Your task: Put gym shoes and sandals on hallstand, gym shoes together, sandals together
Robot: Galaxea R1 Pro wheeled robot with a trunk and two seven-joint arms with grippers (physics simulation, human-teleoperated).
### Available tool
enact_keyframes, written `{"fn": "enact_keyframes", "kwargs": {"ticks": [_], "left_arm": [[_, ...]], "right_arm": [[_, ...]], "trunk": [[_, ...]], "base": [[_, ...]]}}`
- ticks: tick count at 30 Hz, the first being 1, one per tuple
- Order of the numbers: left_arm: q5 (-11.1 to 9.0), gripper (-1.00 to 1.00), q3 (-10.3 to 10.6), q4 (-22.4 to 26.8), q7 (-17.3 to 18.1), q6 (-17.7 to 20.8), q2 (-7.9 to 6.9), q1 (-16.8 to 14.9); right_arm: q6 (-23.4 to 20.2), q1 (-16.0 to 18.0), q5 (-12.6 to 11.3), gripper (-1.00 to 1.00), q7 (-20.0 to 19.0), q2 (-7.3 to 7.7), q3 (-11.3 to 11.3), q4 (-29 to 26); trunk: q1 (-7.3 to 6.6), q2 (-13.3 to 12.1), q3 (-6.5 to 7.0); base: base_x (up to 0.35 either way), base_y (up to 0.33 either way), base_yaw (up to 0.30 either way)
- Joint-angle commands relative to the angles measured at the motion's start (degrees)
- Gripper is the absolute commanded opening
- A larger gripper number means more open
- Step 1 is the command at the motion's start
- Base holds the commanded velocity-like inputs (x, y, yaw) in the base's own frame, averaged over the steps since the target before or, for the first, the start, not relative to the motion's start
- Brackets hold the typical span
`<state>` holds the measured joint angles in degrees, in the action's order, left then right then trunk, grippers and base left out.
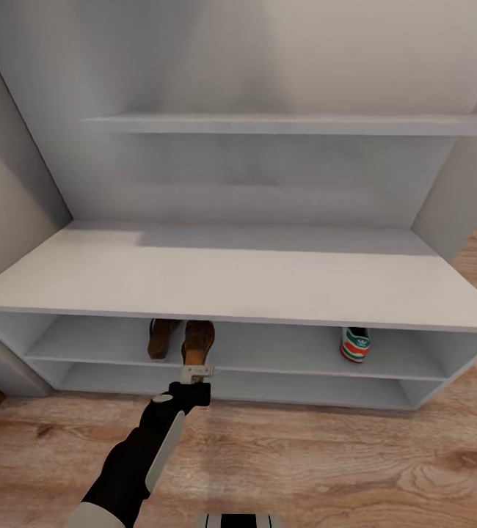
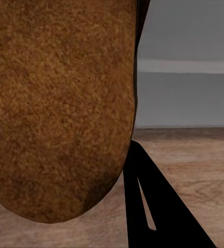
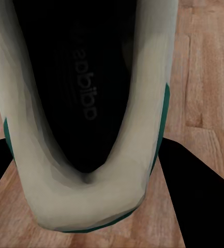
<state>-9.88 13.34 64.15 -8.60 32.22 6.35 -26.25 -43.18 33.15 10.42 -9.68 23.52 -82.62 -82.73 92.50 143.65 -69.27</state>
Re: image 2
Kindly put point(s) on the sandal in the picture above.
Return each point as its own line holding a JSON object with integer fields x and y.
{"x": 68, "y": 102}

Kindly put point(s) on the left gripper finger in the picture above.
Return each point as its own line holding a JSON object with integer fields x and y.
{"x": 176, "y": 226}

